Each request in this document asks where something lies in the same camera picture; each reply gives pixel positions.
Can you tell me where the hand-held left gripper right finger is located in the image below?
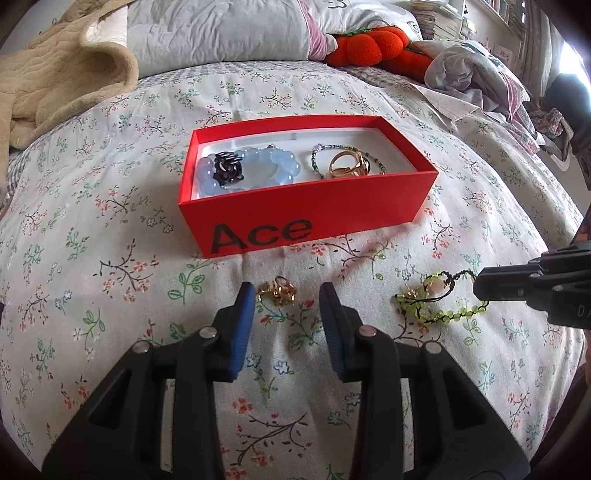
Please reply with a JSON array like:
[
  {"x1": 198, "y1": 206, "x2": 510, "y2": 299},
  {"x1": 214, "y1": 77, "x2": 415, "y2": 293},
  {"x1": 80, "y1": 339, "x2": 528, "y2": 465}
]
[{"x1": 318, "y1": 281, "x2": 532, "y2": 480}]

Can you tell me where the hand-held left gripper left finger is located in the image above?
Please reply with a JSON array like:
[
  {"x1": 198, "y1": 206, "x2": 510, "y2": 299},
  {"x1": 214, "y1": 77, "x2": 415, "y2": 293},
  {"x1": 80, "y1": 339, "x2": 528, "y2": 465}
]
[{"x1": 41, "y1": 281, "x2": 256, "y2": 480}]

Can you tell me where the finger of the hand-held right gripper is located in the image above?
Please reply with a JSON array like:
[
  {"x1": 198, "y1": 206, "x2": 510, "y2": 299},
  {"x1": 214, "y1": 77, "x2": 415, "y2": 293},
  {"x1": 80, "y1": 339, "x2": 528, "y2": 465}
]
[
  {"x1": 473, "y1": 263, "x2": 559, "y2": 308},
  {"x1": 529, "y1": 247, "x2": 591, "y2": 278}
]

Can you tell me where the gold knot ring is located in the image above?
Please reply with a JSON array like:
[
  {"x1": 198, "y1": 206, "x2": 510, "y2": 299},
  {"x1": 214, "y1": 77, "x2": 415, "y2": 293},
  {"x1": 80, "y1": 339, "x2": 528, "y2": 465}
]
[{"x1": 256, "y1": 276, "x2": 298, "y2": 306}]

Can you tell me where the green bead bracelet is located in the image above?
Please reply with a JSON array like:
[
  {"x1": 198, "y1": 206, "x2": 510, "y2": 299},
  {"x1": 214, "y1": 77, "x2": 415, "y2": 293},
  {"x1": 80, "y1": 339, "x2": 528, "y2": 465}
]
[{"x1": 396, "y1": 271, "x2": 490, "y2": 326}]

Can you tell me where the red cardboard box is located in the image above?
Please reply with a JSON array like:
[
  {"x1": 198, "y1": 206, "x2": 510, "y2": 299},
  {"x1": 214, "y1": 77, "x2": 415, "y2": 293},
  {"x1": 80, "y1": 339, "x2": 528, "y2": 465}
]
[{"x1": 177, "y1": 114, "x2": 439, "y2": 259}]

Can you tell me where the large gold ring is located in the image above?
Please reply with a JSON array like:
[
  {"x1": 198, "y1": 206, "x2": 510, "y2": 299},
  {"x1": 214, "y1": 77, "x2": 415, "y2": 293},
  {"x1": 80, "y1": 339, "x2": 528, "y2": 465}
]
[{"x1": 329, "y1": 150, "x2": 372, "y2": 178}]

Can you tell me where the black hair clip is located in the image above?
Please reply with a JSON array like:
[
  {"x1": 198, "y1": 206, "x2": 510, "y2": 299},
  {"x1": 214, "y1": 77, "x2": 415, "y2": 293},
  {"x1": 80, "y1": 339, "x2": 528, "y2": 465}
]
[{"x1": 210, "y1": 150, "x2": 245, "y2": 185}]

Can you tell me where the blue bead bracelet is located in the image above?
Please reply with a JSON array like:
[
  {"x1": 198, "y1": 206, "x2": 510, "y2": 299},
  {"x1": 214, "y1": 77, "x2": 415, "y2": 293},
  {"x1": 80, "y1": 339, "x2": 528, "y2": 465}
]
[{"x1": 196, "y1": 147, "x2": 308, "y2": 195}]

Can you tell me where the floral bedsheet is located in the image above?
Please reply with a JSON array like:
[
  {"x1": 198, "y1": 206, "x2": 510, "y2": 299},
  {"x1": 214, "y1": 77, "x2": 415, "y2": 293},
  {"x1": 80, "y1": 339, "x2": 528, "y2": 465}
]
[{"x1": 0, "y1": 62, "x2": 587, "y2": 480}]

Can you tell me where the crumpled grey quilt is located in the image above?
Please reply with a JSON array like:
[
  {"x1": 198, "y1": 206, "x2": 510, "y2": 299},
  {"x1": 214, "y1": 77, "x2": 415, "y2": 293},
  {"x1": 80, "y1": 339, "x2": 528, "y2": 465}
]
[{"x1": 425, "y1": 39, "x2": 541, "y2": 153}]

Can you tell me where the bookshelf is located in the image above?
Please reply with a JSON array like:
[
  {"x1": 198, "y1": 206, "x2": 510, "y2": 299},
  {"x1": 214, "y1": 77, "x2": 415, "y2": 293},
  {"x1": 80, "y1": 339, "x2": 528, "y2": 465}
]
[{"x1": 480, "y1": 0, "x2": 529, "y2": 42}]

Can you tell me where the stack of books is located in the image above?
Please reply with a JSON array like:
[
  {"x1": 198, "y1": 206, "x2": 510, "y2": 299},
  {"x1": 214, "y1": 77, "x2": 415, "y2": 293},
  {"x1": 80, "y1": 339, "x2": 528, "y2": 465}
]
[{"x1": 409, "y1": 0, "x2": 476, "y2": 42}]

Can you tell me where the orange plush toy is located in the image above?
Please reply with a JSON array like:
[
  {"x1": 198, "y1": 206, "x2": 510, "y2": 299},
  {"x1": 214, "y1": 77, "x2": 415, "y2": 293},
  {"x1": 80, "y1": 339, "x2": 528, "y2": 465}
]
[{"x1": 323, "y1": 25, "x2": 435, "y2": 84}]

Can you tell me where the grey pillow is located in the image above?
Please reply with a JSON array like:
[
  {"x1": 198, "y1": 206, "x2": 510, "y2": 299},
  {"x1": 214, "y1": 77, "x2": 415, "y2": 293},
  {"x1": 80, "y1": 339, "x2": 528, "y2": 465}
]
[{"x1": 127, "y1": 0, "x2": 324, "y2": 79}]

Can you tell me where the beige blanket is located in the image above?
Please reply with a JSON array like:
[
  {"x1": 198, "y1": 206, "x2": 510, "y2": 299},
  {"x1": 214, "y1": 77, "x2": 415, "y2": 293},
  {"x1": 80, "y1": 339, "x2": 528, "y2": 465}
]
[{"x1": 0, "y1": 0, "x2": 139, "y2": 151}]

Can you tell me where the white printed pillow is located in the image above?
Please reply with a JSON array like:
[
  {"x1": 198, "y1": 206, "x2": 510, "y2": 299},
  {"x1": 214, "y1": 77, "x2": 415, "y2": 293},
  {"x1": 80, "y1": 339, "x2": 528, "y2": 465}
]
[{"x1": 300, "y1": 0, "x2": 423, "y2": 40}]

